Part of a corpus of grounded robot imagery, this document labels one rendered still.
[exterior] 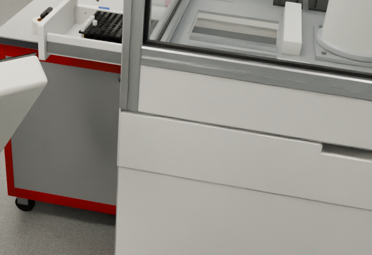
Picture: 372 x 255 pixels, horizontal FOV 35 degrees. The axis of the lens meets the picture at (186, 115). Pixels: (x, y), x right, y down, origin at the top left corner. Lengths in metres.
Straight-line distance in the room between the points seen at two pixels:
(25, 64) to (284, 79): 0.52
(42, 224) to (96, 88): 0.65
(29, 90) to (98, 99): 1.19
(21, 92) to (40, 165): 1.43
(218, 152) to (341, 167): 0.25
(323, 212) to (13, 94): 0.74
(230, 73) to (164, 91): 0.14
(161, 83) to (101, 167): 1.02
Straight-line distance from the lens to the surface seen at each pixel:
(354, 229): 1.34
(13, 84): 0.83
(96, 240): 2.31
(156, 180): 1.30
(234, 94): 1.17
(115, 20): 1.79
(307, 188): 1.27
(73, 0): 1.89
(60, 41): 1.69
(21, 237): 2.34
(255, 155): 1.23
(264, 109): 1.18
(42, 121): 2.14
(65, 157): 2.19
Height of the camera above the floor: 1.56
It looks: 30 degrees down
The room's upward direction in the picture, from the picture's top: 6 degrees clockwise
